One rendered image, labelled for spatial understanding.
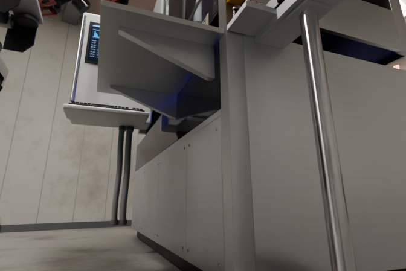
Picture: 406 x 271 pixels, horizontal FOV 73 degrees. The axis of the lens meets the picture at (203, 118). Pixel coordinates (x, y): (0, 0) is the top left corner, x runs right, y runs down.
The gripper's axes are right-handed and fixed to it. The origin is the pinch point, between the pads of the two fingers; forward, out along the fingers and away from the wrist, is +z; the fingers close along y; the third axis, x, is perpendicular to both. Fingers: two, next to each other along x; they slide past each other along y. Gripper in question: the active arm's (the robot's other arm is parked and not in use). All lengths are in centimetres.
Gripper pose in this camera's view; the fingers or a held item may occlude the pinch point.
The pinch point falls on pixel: (107, 12)
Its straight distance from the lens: 103.1
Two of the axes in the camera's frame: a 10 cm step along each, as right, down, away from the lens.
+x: -3.7, 2.9, 8.8
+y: 9.2, 2.7, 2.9
